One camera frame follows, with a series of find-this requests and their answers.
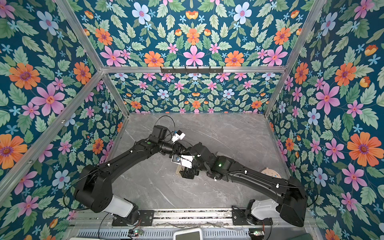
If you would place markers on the aluminium mounting rail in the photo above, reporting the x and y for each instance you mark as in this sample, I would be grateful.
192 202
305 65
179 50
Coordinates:
211 217

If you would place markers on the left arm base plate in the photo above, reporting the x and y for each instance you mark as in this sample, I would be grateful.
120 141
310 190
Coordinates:
143 218

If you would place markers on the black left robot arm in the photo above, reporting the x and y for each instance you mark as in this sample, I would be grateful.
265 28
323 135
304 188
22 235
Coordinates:
94 189

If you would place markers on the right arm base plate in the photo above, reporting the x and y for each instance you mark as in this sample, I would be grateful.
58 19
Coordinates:
249 217

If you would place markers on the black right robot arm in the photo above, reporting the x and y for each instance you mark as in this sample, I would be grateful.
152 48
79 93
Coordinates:
289 194

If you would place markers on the black hook rack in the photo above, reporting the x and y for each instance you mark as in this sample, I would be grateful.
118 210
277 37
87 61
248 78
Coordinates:
191 70

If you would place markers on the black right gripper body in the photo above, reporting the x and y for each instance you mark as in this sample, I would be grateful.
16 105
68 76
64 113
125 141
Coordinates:
188 172

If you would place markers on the white display device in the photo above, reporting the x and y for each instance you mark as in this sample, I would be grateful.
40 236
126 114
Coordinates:
188 234

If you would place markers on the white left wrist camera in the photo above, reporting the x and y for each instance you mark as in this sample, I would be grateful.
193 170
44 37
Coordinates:
178 136

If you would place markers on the beige remote control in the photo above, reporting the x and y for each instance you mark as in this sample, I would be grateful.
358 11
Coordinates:
183 172

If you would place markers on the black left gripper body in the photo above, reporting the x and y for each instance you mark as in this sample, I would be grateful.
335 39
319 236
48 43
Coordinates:
171 148

